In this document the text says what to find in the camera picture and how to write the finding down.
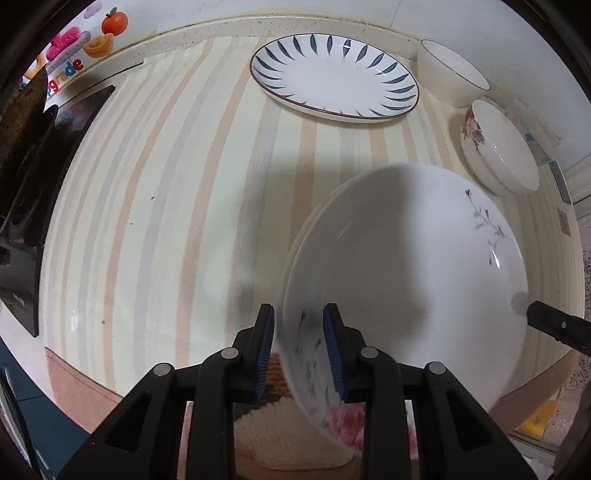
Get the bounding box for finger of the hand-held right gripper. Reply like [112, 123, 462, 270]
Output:
[526, 300, 591, 356]

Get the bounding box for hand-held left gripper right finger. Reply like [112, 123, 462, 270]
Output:
[322, 302, 539, 480]

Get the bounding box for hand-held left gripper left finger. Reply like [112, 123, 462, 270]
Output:
[58, 302, 278, 480]

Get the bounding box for white floral plate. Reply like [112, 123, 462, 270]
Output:
[281, 162, 529, 467]

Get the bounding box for white bowl with pink flower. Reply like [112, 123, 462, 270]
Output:
[460, 99, 541, 197]

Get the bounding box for white bowl with dark rim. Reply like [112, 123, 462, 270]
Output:
[417, 39, 490, 108]

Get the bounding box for blue leaf pattern plate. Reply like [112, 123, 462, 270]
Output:
[250, 34, 420, 124]

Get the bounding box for yellow plastic item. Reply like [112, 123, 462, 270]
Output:
[519, 399, 559, 437]

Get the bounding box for striped tablecloth with cat print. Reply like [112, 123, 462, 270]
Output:
[39, 34, 585, 472]

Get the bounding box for black gas stove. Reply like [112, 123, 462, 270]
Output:
[0, 85, 116, 337]

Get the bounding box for colourful wall stickers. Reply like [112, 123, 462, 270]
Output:
[18, 0, 130, 93]

